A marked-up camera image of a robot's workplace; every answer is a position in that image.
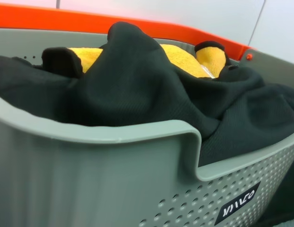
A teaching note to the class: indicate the yellow plush towel black trim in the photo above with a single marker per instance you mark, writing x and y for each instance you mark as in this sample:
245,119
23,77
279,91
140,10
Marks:
180,59

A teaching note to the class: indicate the grey perforated plastic storage box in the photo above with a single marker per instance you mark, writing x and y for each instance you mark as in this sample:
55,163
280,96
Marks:
90,177

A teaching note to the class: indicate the black cloth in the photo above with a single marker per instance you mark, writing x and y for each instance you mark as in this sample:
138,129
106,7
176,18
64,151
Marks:
137,94

